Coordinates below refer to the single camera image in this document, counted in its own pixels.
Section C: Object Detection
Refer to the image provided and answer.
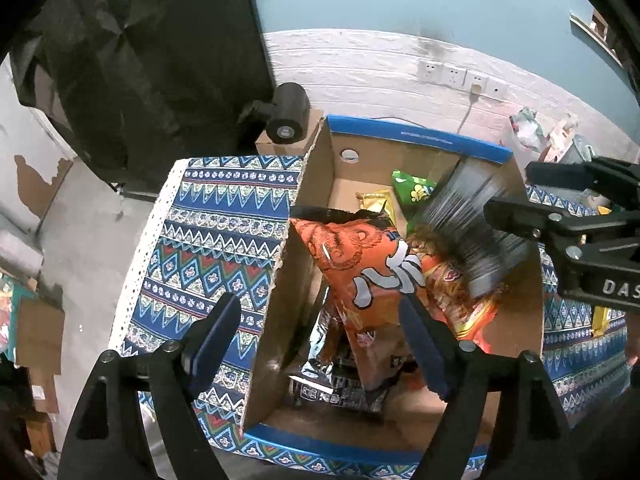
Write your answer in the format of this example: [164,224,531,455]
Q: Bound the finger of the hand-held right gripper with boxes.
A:
[525,156,640,206]
[483,195,640,251]

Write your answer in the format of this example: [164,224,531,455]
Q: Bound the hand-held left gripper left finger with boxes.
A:
[57,292,244,480]

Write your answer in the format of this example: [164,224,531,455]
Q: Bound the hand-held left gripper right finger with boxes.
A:
[397,296,576,480]

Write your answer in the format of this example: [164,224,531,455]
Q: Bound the yellow-orange snack bag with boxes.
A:
[591,304,614,339]

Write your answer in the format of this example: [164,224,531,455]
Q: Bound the red-orange snack packet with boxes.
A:
[424,249,507,352]

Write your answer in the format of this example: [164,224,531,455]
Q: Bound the silver and brown snack bag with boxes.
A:
[406,156,532,302]

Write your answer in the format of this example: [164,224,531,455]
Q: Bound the green snack packet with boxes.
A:
[390,169,452,207]

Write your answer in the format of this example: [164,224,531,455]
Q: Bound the blue-edged cardboard box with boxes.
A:
[241,115,547,462]

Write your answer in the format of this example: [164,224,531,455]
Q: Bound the silver foil packet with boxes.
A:
[289,305,422,414]

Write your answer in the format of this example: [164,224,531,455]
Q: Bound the orange patterned snack bag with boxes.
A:
[289,206,442,397]

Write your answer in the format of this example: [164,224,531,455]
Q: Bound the gold snack packet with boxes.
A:
[355,188,402,232]

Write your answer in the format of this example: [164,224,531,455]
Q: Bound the white and green plastic bag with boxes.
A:
[509,106,547,149]

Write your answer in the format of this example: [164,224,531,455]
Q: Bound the blue patterned tablecloth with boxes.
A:
[109,155,632,479]

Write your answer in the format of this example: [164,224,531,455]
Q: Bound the flat cardboard piece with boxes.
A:
[14,299,67,377]

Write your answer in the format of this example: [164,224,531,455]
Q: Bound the black cylinder device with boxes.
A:
[237,81,312,146]

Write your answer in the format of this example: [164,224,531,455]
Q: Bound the black plastic sheet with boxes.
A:
[10,0,279,202]

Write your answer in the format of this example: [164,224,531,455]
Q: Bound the power plug with cable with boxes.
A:
[456,82,485,133]

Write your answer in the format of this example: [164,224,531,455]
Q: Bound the wall shelf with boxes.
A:
[569,6,627,62]

